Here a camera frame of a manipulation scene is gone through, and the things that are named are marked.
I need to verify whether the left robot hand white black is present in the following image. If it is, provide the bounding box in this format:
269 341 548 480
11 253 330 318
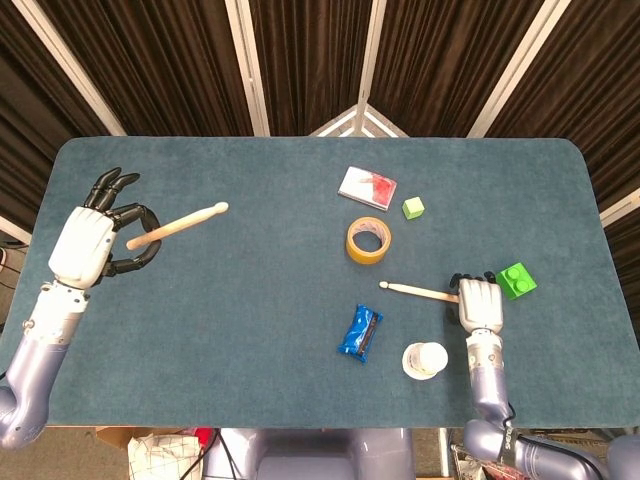
48 167 162 290

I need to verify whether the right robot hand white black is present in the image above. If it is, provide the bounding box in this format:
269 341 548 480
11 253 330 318
444 272 505 335

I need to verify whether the wooden drumstick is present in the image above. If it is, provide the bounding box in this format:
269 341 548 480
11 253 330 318
378 280 460 304
125 201 230 251

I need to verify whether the green toy building brick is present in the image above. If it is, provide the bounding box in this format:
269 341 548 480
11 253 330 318
495 262 539 302

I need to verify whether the white paper cup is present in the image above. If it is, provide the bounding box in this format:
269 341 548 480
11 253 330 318
401 341 449 382

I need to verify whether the blue snack packet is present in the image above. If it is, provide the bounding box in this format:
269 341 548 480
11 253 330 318
336 303 385 365

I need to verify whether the yellow tape roll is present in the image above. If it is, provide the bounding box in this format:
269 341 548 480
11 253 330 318
345 216 394 265

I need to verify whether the red white flat pack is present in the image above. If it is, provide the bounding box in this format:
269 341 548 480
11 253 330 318
337 166 399 212

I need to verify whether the blue felt table cover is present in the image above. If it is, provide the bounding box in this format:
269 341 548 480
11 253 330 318
0 136 640 430

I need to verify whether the brown curtain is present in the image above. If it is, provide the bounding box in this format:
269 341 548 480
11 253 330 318
0 0 640 246

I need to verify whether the lavender robot torso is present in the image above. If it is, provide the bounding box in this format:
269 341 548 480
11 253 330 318
204 427 416 480

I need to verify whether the white checked bag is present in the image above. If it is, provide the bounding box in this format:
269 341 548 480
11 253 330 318
127 433 204 480

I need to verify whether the white partition frame post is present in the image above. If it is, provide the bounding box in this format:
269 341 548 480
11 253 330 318
224 0 272 137
598 187 640 229
308 0 409 139
467 0 574 139
0 214 32 246
9 0 127 137

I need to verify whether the wire basket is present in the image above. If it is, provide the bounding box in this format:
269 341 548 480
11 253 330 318
449 442 509 480

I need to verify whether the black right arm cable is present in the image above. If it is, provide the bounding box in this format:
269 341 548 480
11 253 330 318
499 399 604 479

